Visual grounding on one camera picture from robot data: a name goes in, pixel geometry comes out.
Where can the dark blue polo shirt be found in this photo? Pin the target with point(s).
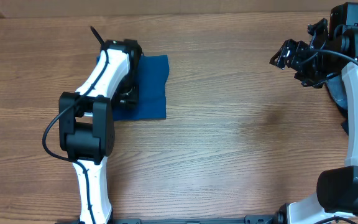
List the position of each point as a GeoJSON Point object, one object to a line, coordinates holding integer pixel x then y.
{"type": "Point", "coordinates": [152, 75]}

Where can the dark navy garment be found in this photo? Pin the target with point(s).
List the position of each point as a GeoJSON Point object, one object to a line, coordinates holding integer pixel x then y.
{"type": "Point", "coordinates": [337, 91]}

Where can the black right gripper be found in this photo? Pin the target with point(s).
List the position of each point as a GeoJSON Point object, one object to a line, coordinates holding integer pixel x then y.
{"type": "Point", "coordinates": [299, 59]}

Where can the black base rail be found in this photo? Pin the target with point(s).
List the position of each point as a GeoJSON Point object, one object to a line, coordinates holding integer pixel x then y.
{"type": "Point", "coordinates": [197, 220]}

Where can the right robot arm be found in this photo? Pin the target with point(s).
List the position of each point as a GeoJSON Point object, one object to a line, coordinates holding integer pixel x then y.
{"type": "Point", "coordinates": [329, 59]}

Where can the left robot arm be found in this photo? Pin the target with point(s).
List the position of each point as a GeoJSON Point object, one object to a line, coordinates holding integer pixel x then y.
{"type": "Point", "coordinates": [86, 126]}

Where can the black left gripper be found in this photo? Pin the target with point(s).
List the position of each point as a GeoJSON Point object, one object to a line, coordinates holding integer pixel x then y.
{"type": "Point", "coordinates": [130, 94]}

